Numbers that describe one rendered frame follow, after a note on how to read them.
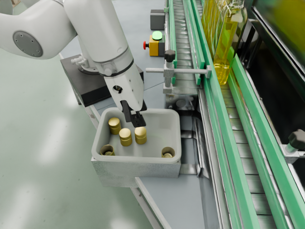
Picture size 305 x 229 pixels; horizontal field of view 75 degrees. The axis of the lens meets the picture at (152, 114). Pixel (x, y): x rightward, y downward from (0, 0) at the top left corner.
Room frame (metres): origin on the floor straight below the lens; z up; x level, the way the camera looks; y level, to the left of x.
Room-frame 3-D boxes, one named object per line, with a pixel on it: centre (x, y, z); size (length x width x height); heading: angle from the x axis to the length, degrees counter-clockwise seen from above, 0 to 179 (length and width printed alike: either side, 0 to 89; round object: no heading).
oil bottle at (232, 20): (0.49, -0.19, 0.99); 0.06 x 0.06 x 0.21; 88
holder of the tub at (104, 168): (0.32, 0.01, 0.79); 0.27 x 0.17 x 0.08; 88
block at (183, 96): (0.43, -0.08, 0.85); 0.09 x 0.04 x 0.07; 88
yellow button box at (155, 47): (0.86, -0.02, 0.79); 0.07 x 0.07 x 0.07; 88
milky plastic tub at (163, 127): (0.32, 0.04, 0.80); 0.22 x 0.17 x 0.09; 88
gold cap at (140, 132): (0.34, 0.03, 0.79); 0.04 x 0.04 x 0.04
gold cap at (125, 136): (0.34, 0.08, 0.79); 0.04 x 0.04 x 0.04
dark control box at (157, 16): (1.14, -0.03, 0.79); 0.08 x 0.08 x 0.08; 88
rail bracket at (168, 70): (0.43, -0.07, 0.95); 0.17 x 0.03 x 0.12; 88
